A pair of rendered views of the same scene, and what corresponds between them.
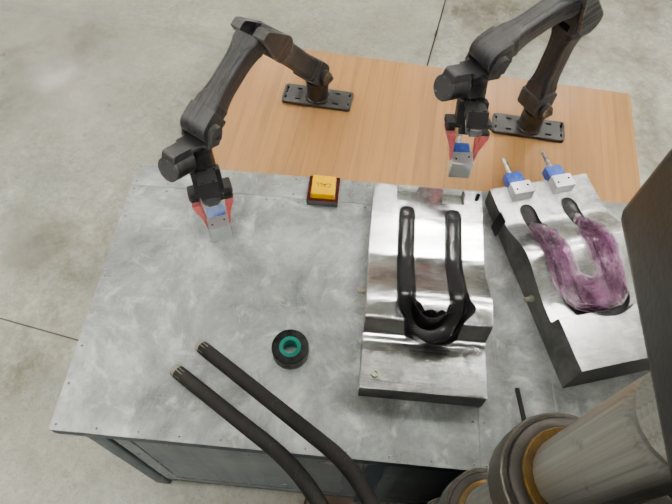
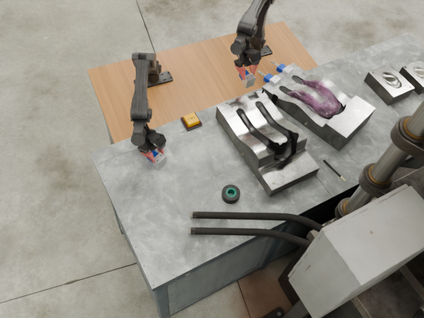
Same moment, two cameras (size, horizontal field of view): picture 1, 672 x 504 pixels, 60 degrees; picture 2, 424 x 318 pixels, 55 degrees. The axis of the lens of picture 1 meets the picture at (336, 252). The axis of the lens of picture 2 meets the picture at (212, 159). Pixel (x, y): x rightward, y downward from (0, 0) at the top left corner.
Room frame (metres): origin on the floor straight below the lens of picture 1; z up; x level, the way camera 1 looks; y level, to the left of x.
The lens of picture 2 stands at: (-0.17, 0.69, 2.40)
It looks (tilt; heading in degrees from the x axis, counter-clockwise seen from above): 57 degrees down; 322
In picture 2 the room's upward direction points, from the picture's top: 7 degrees clockwise
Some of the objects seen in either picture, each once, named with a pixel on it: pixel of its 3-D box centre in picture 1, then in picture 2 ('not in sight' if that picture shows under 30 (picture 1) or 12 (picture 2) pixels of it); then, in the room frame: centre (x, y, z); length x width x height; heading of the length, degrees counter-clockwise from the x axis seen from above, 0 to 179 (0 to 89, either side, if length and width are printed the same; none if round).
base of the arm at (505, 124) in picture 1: (531, 118); (255, 48); (1.14, -0.52, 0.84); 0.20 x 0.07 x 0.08; 82
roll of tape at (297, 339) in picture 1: (290, 349); (230, 194); (0.45, 0.09, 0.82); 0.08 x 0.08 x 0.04
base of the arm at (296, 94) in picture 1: (317, 88); (153, 76); (1.22, 0.07, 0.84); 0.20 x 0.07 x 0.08; 82
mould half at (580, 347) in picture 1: (579, 266); (315, 100); (0.67, -0.56, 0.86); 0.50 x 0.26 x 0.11; 14
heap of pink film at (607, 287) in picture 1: (583, 256); (317, 95); (0.67, -0.56, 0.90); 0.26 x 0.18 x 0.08; 14
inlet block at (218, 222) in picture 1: (216, 212); (151, 155); (0.80, 0.30, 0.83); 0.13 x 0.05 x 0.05; 19
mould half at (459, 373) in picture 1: (425, 282); (266, 136); (0.60, -0.20, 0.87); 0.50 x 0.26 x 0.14; 177
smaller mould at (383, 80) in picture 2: not in sight; (388, 84); (0.58, -1.01, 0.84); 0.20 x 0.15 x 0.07; 177
